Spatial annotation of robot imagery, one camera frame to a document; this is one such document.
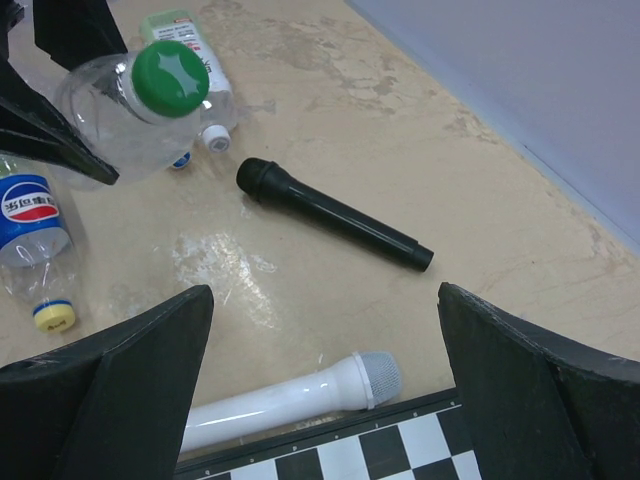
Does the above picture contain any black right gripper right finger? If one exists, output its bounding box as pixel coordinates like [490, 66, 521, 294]
[438, 283, 639, 479]

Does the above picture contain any clear bottle green label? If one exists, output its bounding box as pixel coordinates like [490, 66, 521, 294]
[138, 13, 239, 154]

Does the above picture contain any black microphone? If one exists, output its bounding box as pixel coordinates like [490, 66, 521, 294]
[236, 157, 434, 272]

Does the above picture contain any white microphone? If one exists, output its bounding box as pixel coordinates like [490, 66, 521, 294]
[180, 351, 402, 453]

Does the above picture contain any green bottle cap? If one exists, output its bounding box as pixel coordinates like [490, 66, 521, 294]
[130, 40, 209, 118]

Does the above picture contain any Pepsi bottle blue label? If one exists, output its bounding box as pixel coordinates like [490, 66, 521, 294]
[1, 154, 79, 333]

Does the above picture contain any black white chessboard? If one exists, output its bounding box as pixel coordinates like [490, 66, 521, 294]
[174, 389, 481, 479]

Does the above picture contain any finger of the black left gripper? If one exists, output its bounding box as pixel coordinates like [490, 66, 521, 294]
[0, 54, 121, 187]
[33, 0, 128, 71]

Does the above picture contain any clear bottle blue cap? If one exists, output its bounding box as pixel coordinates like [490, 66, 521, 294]
[171, 152, 192, 170]

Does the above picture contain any clear plastic bottle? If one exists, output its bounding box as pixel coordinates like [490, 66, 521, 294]
[54, 49, 202, 185]

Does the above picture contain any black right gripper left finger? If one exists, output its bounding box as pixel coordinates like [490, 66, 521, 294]
[1, 285, 214, 479]

